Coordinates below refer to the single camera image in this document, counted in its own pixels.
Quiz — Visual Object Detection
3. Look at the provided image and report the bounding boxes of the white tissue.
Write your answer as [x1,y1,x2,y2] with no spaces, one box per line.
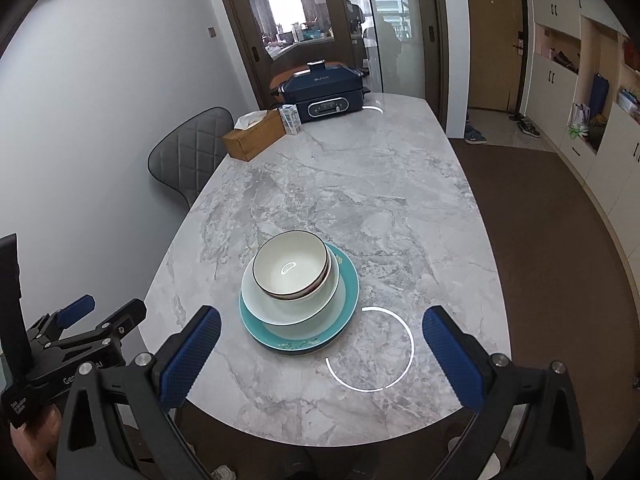
[234,110,268,131]

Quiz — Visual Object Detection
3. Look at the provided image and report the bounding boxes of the person's left hand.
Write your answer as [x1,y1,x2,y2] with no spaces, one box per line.
[9,404,63,480]

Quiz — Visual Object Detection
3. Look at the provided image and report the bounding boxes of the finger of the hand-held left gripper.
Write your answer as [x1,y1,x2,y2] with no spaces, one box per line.
[25,295,97,346]
[42,298,147,356]

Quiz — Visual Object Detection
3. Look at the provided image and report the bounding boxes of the grey quilted chair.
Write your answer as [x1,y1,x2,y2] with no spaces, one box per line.
[148,106,235,208]

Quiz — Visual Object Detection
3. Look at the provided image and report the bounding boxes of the small white carton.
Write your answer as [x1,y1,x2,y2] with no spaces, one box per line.
[278,104,304,136]

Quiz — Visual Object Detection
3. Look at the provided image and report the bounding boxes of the dark clothes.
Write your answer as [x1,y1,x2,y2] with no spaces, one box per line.
[547,49,581,73]

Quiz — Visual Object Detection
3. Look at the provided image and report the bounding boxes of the pink floral bowl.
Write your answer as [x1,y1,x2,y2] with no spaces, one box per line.
[251,230,332,302]

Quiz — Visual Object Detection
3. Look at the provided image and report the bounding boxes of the wooden tissue box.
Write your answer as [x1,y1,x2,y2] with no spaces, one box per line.
[221,109,287,162]

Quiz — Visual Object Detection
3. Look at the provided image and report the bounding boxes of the dark blue electric cooker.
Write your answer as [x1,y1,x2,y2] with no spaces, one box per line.
[270,61,372,123]

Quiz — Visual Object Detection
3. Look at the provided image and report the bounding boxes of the brown framed glass door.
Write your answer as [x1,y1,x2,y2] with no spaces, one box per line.
[210,0,448,131]

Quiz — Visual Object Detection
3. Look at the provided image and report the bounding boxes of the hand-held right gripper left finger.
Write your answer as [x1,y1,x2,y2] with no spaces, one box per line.
[55,305,222,480]

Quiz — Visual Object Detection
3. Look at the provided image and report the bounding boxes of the white wall cabinet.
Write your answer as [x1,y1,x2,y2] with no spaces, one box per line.
[520,0,640,261]

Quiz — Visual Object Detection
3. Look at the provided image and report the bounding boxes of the teal floral plate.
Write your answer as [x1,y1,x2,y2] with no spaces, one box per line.
[239,241,361,357]

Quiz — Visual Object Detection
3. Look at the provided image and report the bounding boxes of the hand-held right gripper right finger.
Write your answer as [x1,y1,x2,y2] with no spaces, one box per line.
[422,305,587,480]

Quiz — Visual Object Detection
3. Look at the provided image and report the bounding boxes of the blue bag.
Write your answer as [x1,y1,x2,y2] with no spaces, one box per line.
[590,74,612,121]

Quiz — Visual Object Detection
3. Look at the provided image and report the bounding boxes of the brown floor mat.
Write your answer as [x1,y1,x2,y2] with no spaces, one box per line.
[447,137,640,461]

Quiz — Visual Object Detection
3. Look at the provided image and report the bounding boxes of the white shopping bag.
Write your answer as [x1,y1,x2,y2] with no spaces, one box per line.
[570,104,592,136]

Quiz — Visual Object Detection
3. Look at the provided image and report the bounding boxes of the large white bowl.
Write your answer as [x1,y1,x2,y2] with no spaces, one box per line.
[241,255,341,327]

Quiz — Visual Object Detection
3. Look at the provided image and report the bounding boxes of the wooden entrance door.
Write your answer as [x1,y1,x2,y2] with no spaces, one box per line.
[462,0,531,113]

